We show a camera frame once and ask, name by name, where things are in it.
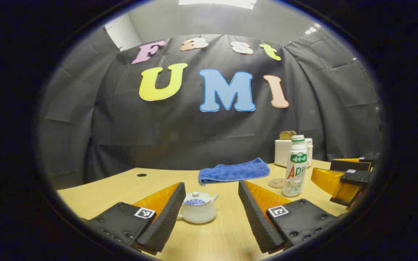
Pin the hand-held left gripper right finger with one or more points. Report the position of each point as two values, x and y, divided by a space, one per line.
256 217

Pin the white ceramic teacup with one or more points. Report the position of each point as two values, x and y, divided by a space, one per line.
198 214

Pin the white toaster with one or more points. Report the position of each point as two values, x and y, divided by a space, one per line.
281 152

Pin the round beige coaster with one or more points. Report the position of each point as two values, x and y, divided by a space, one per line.
275 183

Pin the black backdrop cloth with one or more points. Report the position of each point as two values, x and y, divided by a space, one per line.
194 134

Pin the white water bottle green label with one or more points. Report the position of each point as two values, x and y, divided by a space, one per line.
295 170

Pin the blue towel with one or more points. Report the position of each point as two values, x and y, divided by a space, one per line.
232 171

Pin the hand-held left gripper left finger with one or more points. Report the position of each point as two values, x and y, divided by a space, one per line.
165 221

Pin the brown bread slice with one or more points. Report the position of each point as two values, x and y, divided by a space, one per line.
287 135

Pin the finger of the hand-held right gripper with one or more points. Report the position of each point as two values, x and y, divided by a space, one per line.
350 165
356 177

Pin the large ceiling light panel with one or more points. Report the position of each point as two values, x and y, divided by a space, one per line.
216 3

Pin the small ceiling light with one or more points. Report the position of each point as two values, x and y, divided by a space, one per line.
312 29

